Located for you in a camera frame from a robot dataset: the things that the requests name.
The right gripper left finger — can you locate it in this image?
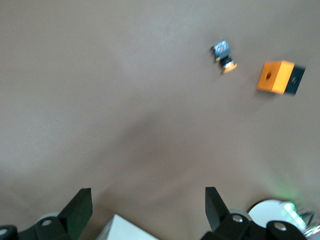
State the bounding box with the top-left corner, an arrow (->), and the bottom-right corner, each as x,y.
35,187 -> 93,240

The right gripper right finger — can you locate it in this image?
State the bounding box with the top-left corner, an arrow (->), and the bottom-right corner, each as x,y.
201,186 -> 268,240

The white drawer cabinet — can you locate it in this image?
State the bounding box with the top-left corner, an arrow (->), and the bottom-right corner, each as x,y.
96,213 -> 160,240

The orange and black button box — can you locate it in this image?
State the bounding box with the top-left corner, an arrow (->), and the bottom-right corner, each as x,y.
255,60 -> 307,97

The yellow mushroom push button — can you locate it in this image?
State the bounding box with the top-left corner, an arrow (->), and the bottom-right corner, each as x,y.
209,38 -> 238,75

